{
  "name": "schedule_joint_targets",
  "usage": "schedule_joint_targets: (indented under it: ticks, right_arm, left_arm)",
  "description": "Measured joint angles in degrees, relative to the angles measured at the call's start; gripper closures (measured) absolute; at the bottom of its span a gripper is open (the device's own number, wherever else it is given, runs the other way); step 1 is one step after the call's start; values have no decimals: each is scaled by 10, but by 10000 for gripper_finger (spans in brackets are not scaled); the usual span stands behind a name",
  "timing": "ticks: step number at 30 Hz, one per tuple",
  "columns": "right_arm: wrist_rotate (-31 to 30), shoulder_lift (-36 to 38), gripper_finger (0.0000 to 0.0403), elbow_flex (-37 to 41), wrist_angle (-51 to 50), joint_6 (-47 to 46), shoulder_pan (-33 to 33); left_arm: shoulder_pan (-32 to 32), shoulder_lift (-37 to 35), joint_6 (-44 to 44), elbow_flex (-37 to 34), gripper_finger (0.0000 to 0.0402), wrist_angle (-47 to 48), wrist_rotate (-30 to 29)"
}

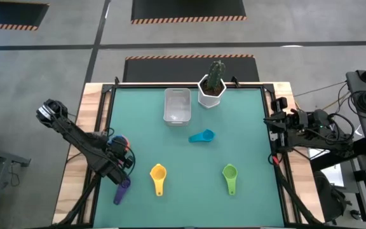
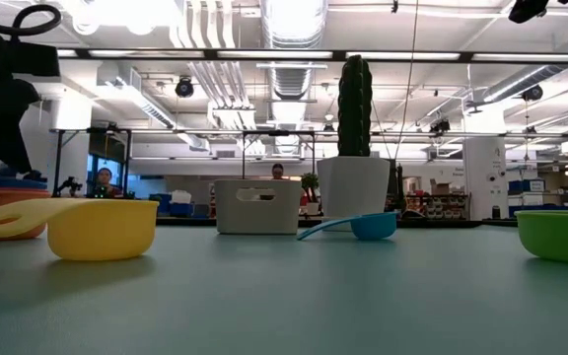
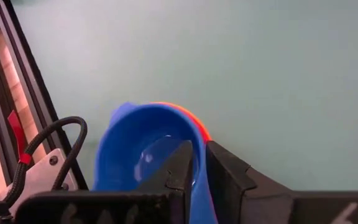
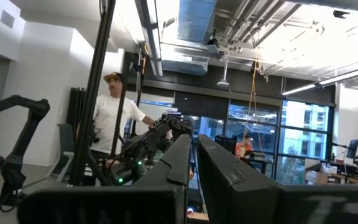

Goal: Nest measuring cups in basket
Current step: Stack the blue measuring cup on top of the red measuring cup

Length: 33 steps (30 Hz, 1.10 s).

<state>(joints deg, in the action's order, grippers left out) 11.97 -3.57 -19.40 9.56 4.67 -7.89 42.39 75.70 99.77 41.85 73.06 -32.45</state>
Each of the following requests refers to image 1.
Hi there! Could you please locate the teal measuring cup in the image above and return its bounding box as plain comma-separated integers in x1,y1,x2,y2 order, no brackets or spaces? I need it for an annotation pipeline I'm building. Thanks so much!
188,128,216,144

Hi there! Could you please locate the green cactus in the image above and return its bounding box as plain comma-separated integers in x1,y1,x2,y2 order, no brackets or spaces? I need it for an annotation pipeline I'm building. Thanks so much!
205,60,226,92

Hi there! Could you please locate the black bag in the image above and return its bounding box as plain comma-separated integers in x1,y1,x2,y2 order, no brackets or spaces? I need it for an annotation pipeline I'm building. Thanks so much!
313,171,349,223

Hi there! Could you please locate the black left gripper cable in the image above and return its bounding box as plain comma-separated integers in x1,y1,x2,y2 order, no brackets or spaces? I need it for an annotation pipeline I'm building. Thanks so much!
124,148,137,177

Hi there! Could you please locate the white paper sheet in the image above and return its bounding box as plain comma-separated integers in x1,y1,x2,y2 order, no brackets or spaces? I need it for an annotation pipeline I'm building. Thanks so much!
308,148,346,188

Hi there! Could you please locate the green measuring cup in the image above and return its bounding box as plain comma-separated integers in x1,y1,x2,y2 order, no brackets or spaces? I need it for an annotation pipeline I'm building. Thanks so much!
222,163,239,196

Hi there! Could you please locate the black cable bundle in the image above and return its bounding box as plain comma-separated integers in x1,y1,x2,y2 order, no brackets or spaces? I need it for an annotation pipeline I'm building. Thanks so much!
271,158,323,227
54,173,103,227

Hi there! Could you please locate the black striped-edge floor mat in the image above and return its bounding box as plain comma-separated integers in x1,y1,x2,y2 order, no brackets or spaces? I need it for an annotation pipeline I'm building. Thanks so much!
0,0,50,32
122,53,261,83
130,0,247,25

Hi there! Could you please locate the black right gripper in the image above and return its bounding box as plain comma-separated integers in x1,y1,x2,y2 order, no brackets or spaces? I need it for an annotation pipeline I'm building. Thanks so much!
264,97,298,150

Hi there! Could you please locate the black table frame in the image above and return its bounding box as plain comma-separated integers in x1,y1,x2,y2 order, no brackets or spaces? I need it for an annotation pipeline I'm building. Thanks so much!
90,76,294,228

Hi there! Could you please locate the purple measuring cup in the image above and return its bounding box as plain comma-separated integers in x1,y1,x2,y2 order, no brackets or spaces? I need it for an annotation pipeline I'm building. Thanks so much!
112,177,132,205

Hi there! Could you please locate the clear plastic container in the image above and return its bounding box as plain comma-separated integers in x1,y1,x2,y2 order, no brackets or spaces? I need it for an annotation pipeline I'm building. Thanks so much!
163,87,192,127

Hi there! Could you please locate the yellow measuring cup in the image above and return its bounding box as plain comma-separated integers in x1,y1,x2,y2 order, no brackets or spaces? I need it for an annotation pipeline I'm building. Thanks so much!
149,163,168,197

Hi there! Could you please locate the white hexagonal plant pot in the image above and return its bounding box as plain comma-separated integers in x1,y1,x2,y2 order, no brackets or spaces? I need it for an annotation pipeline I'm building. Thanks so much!
197,74,227,109

